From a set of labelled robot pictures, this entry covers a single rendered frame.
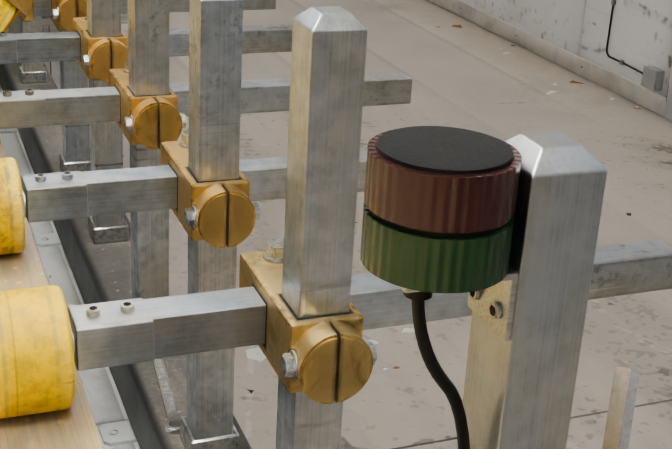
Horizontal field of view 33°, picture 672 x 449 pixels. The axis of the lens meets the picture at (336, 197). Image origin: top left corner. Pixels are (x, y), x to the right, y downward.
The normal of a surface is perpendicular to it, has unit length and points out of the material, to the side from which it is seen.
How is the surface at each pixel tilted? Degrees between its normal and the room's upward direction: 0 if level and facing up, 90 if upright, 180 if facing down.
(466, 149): 0
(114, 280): 0
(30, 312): 28
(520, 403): 90
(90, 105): 90
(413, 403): 0
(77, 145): 90
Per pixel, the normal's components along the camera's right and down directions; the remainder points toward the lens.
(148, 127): 0.36, 0.36
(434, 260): -0.13, 0.36
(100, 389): 0.05, -0.93
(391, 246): -0.65, 0.25
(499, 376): -0.93, 0.08
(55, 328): 0.29, -0.40
